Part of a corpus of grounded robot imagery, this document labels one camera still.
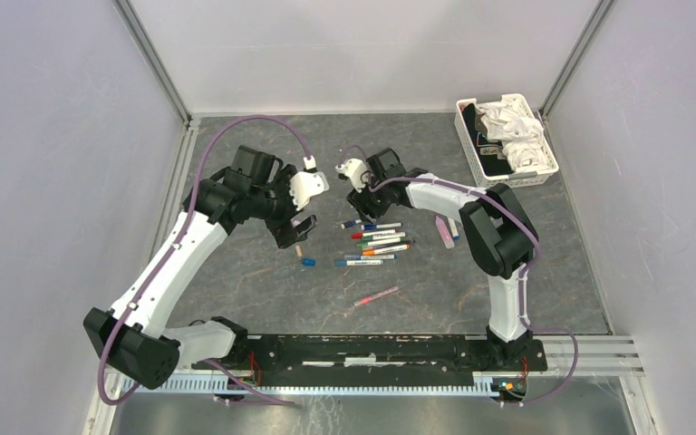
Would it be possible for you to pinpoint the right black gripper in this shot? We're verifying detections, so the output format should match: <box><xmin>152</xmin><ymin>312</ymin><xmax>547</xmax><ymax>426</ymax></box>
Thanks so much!
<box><xmin>346</xmin><ymin>171</ymin><xmax>391</xmax><ymax>225</ymax></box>

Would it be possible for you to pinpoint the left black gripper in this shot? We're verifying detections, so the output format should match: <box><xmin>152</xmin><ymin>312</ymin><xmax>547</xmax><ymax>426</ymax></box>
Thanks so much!
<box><xmin>250</xmin><ymin>165</ymin><xmax>318</xmax><ymax>247</ymax></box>

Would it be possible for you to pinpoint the dark blue marker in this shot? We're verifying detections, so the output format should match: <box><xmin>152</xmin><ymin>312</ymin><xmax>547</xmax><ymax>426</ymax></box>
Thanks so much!
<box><xmin>340</xmin><ymin>219</ymin><xmax>363</xmax><ymax>229</ymax></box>

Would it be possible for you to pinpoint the pink highlighter pen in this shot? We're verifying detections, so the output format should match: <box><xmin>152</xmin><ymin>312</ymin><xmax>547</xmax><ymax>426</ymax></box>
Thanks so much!
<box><xmin>435</xmin><ymin>216</ymin><xmax>455</xmax><ymax>249</ymax></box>

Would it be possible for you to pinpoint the blue cap marker front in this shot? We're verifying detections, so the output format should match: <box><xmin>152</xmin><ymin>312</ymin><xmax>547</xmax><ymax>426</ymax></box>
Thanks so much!
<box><xmin>448</xmin><ymin>217</ymin><xmax>459</xmax><ymax>240</ymax></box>

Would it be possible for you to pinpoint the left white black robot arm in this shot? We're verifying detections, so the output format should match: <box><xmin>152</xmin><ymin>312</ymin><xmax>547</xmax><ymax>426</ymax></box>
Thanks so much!
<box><xmin>83</xmin><ymin>146</ymin><xmax>329</xmax><ymax>390</ymax></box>

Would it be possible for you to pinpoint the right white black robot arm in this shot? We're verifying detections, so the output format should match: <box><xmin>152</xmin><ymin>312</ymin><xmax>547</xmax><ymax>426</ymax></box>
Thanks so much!
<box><xmin>335</xmin><ymin>149</ymin><xmax>539</xmax><ymax>370</ymax></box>

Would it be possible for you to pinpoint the red thin pen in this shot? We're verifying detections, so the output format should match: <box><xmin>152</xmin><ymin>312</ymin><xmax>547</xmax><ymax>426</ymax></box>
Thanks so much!
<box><xmin>353</xmin><ymin>286</ymin><xmax>400</xmax><ymax>306</ymax></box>

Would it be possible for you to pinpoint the blue cap marker back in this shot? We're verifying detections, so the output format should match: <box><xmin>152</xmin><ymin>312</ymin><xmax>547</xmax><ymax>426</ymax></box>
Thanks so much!
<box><xmin>361</xmin><ymin>222</ymin><xmax>403</xmax><ymax>232</ymax></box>

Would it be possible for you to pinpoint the green cap marker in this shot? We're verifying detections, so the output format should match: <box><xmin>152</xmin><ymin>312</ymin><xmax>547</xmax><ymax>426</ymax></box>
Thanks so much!
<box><xmin>356</xmin><ymin>237</ymin><xmax>410</xmax><ymax>249</ymax></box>

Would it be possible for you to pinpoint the orange cap marker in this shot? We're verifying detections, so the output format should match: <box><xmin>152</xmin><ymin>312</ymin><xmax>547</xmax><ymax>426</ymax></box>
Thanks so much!
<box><xmin>362</xmin><ymin>243</ymin><xmax>411</xmax><ymax>256</ymax></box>

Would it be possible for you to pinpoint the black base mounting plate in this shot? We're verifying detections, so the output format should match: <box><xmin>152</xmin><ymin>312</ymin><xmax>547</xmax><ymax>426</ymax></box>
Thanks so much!
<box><xmin>219</xmin><ymin>333</ymin><xmax>548</xmax><ymax>387</ymax></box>

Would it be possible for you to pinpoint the crumpled white cloth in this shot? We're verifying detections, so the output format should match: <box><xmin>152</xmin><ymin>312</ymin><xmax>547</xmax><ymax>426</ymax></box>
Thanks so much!
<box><xmin>475</xmin><ymin>93</ymin><xmax>553</xmax><ymax>173</ymax></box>

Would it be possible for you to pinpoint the white plastic basket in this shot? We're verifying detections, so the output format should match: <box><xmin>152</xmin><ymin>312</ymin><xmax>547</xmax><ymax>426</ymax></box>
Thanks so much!
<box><xmin>454</xmin><ymin>93</ymin><xmax>559</xmax><ymax>188</ymax></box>

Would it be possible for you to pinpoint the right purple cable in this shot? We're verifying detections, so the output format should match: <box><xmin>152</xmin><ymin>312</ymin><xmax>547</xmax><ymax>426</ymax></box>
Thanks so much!
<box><xmin>338</xmin><ymin>143</ymin><xmax>580</xmax><ymax>406</ymax></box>

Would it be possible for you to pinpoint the purple cable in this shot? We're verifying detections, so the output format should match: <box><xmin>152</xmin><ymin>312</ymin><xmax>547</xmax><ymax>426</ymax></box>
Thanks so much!
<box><xmin>96</xmin><ymin>115</ymin><xmax>316</xmax><ymax>407</ymax></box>
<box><xmin>338</xmin><ymin>143</ymin><xmax>580</xmax><ymax>406</ymax></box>

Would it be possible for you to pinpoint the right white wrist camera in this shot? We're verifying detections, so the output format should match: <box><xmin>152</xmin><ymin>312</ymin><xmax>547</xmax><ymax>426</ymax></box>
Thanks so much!
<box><xmin>335</xmin><ymin>159</ymin><xmax>372</xmax><ymax>193</ymax></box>

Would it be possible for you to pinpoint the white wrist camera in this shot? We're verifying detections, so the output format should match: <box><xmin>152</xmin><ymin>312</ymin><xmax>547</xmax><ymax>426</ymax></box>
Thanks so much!
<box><xmin>335</xmin><ymin>159</ymin><xmax>372</xmax><ymax>193</ymax></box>
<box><xmin>289</xmin><ymin>171</ymin><xmax>329</xmax><ymax>211</ymax></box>

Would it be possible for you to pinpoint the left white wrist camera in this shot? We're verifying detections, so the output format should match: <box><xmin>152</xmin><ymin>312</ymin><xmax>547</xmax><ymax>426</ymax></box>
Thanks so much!
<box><xmin>289</xmin><ymin>171</ymin><xmax>329</xmax><ymax>211</ymax></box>

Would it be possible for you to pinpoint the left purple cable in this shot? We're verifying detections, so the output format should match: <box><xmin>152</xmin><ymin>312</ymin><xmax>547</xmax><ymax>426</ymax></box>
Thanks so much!
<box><xmin>96</xmin><ymin>115</ymin><xmax>316</xmax><ymax>407</ymax></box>

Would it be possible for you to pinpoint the white slotted cable duct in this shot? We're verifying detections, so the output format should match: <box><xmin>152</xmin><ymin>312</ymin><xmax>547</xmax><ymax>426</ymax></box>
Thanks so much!
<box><xmin>121</xmin><ymin>372</ymin><xmax>497</xmax><ymax>396</ymax></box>

